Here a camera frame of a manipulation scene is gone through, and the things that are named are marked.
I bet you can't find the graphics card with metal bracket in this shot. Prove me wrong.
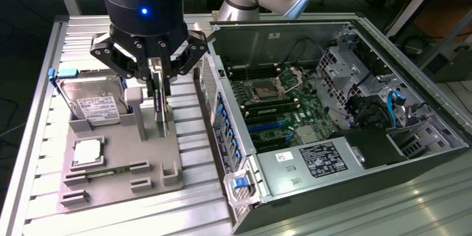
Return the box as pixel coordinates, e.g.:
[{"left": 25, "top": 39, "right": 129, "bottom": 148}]
[{"left": 147, "top": 57, "right": 175, "bottom": 139}]

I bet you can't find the teal plastic connector block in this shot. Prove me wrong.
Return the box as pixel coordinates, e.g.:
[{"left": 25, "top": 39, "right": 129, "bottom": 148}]
[{"left": 57, "top": 69, "right": 79, "bottom": 80}]

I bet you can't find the silver hard disk drive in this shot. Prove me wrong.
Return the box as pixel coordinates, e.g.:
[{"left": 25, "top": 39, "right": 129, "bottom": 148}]
[{"left": 60, "top": 77, "right": 124, "bottom": 128}]

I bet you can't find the CPU socket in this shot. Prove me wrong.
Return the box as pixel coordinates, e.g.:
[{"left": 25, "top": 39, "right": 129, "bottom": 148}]
[{"left": 248, "top": 79, "right": 281, "bottom": 101}]

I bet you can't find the blue expansion card retainer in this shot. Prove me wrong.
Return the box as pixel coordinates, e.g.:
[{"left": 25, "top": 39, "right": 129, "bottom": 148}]
[{"left": 215, "top": 92, "right": 244, "bottom": 166}]

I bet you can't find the metal socket cover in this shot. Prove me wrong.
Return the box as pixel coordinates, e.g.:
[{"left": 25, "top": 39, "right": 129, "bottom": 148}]
[{"left": 272, "top": 65, "right": 308, "bottom": 95}]

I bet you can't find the RAM stick with white label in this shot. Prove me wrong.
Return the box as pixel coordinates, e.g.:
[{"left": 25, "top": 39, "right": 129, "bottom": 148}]
[{"left": 241, "top": 102, "right": 299, "bottom": 117}]

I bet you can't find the blue expansion slot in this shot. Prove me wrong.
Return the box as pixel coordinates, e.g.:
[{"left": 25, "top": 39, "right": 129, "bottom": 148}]
[{"left": 247, "top": 122, "right": 283, "bottom": 134}]

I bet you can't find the silver CPU chip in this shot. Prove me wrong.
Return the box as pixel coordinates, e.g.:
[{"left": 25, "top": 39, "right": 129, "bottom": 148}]
[{"left": 72, "top": 139, "right": 105, "bottom": 165}]

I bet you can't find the green motherboard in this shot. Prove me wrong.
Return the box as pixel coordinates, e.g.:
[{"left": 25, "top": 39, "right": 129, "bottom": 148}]
[{"left": 225, "top": 61, "right": 343, "bottom": 154}]

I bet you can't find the perforated metal disk bay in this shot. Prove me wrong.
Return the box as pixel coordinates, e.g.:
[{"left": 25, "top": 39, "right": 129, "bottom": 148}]
[{"left": 315, "top": 45, "right": 373, "bottom": 115}]

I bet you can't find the green RAM stick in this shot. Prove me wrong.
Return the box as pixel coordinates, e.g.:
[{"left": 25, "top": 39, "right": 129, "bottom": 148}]
[{"left": 85, "top": 165, "right": 133, "bottom": 179}]

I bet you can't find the silver chipset heatsink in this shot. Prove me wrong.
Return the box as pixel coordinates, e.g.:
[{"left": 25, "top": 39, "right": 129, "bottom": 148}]
[{"left": 296, "top": 126, "right": 319, "bottom": 140}]

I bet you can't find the grey parts rack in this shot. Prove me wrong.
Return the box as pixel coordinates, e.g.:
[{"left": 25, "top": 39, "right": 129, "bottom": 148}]
[{"left": 55, "top": 86, "right": 185, "bottom": 215}]

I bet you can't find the blue case latch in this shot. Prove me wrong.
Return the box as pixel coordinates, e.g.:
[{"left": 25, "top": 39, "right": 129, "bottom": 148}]
[{"left": 228, "top": 177, "right": 247, "bottom": 192}]

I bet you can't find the grey power supply unit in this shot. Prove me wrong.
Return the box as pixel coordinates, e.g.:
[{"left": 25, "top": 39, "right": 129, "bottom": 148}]
[{"left": 255, "top": 136, "right": 365, "bottom": 198}]

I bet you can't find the black open PC case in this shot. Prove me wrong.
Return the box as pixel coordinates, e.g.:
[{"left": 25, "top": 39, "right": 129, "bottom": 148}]
[{"left": 192, "top": 12, "right": 472, "bottom": 235}]

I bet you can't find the black equipment box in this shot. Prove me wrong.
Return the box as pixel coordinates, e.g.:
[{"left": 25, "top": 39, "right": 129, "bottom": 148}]
[{"left": 423, "top": 44, "right": 472, "bottom": 83}]

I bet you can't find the thin black wire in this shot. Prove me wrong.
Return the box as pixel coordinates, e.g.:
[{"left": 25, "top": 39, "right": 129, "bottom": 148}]
[{"left": 285, "top": 36, "right": 324, "bottom": 64}]

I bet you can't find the black power wire bundle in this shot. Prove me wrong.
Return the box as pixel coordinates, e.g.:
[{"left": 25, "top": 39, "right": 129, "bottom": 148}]
[{"left": 348, "top": 95, "right": 388, "bottom": 129}]

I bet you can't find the blue data wire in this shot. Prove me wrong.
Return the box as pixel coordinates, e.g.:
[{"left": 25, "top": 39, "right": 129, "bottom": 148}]
[{"left": 384, "top": 88, "right": 407, "bottom": 129}]

